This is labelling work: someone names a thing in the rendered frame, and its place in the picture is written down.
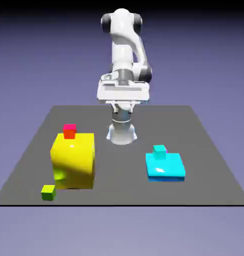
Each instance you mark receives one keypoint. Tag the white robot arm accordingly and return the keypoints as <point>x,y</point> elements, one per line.
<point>121,50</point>

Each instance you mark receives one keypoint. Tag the small red cube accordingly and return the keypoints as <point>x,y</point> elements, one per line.
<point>69,131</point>

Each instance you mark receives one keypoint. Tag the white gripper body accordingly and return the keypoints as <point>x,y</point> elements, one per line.
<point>122,92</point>

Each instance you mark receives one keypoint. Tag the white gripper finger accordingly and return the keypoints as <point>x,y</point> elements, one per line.
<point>131,108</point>
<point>115,108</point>

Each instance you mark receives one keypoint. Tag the small cyan cube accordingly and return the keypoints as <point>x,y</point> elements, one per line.
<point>159,152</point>

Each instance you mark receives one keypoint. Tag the large yellow box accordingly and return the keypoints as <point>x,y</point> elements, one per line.
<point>73,162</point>

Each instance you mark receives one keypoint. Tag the small green cube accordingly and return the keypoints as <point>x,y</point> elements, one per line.
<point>48,192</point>

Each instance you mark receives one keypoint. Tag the large cyan box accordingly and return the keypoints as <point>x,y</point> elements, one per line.
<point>165,169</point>

